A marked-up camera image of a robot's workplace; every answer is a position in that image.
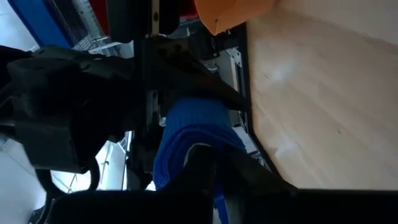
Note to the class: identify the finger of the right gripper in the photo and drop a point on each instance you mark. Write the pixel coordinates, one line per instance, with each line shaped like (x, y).
(186, 77)

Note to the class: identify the red storage bin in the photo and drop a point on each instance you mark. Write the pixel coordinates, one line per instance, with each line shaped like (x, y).
(99, 15)

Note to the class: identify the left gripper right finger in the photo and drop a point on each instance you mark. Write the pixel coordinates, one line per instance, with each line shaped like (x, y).
(245, 177)

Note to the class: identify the orange plastic bin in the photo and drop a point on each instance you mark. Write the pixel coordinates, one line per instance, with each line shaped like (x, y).
(230, 12)

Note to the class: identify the blue elastic bandage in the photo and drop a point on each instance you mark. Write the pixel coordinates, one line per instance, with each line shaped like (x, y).
(192, 121)

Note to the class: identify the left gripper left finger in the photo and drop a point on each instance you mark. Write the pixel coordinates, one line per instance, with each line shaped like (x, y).
(202, 174)

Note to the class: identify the blue storage bin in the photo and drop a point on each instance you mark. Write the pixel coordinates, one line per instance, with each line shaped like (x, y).
(37, 21)

